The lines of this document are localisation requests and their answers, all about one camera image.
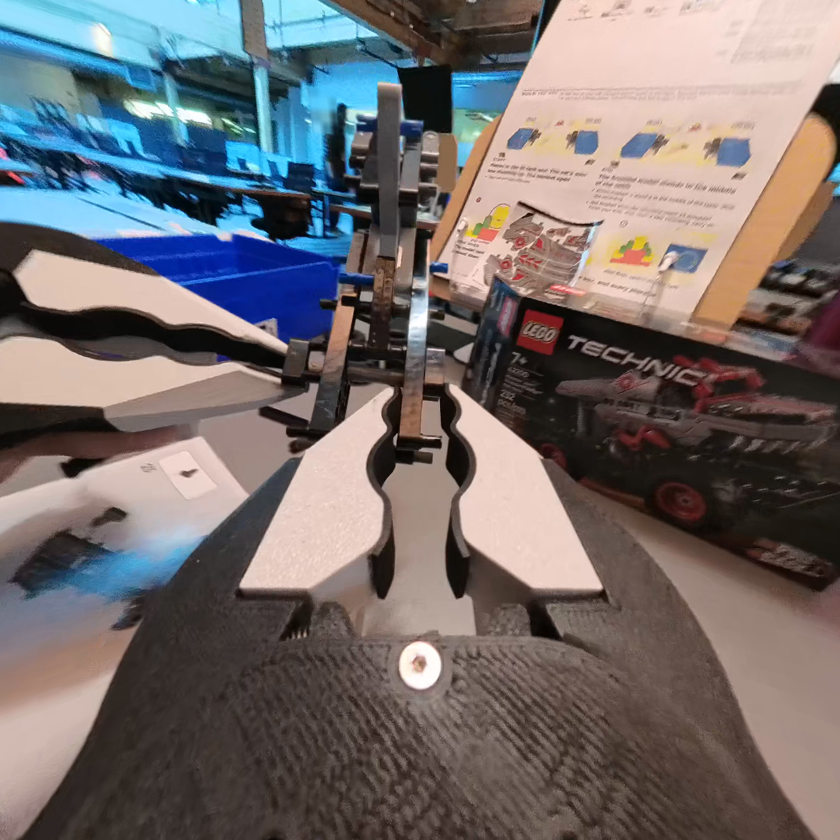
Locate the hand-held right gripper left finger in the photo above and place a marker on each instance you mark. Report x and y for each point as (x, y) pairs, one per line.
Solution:
(315, 525)

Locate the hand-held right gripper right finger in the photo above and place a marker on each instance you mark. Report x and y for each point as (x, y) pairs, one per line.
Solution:
(518, 525)

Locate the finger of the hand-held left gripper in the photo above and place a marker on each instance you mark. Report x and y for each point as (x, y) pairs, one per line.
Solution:
(118, 289)
(131, 387)

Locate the black grey toy brick model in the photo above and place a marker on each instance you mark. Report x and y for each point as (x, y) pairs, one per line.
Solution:
(388, 197)

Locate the person's left hand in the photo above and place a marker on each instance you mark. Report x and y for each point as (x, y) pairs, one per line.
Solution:
(39, 453)

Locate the white instruction booklet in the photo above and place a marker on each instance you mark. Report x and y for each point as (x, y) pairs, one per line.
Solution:
(184, 472)

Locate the blue plastic bin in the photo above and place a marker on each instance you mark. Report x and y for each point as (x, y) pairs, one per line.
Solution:
(249, 275)

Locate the black toy set box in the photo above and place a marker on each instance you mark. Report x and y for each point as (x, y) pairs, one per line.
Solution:
(656, 407)

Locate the clear bag with sticker sheet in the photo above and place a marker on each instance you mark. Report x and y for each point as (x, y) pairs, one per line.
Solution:
(544, 243)

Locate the black hanging sign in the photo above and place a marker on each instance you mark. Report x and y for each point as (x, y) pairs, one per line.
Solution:
(425, 98)

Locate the brown cardboard board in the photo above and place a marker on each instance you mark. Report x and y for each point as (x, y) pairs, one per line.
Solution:
(774, 229)

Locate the printed instruction sheet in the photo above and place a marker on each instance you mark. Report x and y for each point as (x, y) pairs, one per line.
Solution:
(656, 131)

